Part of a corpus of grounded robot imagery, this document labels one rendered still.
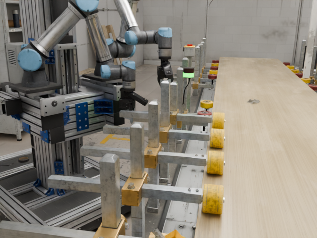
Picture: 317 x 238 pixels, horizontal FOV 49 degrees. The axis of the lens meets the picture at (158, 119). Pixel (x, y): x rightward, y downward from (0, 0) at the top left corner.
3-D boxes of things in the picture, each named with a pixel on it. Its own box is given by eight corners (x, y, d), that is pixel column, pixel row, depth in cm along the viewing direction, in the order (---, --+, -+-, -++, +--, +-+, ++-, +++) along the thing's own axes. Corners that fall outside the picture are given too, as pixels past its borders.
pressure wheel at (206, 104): (205, 121, 215) (206, 103, 211) (196, 117, 221) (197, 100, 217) (214, 118, 220) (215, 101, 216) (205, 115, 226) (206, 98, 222)
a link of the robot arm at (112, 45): (93, 59, 230) (92, 38, 226) (111, 58, 237) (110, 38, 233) (100, 61, 220) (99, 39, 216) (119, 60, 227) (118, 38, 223)
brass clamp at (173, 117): (164, 124, 168) (164, 114, 166) (168, 116, 181) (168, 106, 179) (176, 125, 167) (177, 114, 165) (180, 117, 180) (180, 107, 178)
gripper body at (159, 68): (169, 75, 201) (170, 55, 197) (172, 79, 193) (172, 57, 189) (156, 76, 199) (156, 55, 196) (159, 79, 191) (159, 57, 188)
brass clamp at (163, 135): (154, 142, 144) (154, 131, 143) (160, 131, 157) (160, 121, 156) (168, 143, 143) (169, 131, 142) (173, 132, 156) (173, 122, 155)
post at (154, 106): (148, 220, 135) (148, 101, 121) (150, 215, 139) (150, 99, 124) (156, 221, 135) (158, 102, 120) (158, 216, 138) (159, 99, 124)
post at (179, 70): (174, 148, 206) (176, 67, 191) (175, 146, 209) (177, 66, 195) (180, 148, 205) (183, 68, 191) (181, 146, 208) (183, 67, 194)
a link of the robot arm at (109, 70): (100, 76, 199) (119, 76, 202) (101, 80, 189) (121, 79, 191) (99, 63, 197) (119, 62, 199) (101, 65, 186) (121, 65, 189)
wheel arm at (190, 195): (47, 188, 104) (46, 177, 103) (53, 182, 108) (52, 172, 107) (214, 206, 96) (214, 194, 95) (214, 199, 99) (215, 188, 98)
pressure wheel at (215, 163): (208, 148, 118) (208, 152, 126) (206, 172, 116) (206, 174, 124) (225, 150, 117) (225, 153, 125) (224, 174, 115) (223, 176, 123)
